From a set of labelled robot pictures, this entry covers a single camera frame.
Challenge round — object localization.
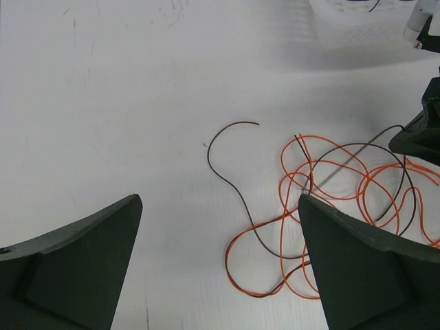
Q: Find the left white perforated basket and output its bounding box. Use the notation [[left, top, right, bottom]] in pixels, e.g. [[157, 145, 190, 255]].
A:
[[309, 0, 416, 49]]

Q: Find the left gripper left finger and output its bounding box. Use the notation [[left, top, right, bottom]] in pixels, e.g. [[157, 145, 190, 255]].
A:
[[1, 194, 142, 329]]

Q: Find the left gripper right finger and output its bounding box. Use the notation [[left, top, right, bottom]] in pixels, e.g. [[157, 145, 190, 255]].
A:
[[298, 194, 439, 329]]

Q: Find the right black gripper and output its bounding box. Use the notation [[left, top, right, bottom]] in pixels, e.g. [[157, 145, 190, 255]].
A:
[[388, 77, 440, 162]]

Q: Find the dark brown thin wire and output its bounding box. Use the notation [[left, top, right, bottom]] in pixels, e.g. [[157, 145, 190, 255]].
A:
[[207, 121, 310, 259]]

